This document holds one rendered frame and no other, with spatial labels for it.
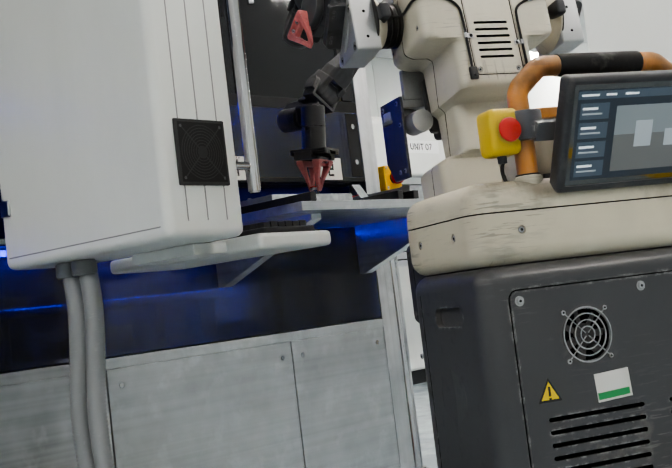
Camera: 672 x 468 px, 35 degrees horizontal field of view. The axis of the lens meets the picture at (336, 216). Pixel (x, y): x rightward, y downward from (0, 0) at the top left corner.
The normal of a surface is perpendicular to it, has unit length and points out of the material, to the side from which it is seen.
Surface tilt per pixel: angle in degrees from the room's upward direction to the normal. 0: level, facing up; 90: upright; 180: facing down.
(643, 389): 90
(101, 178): 90
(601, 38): 90
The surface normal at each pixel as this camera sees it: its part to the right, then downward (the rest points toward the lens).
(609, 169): 0.36, 0.32
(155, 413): 0.71, -0.14
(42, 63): -0.65, 0.02
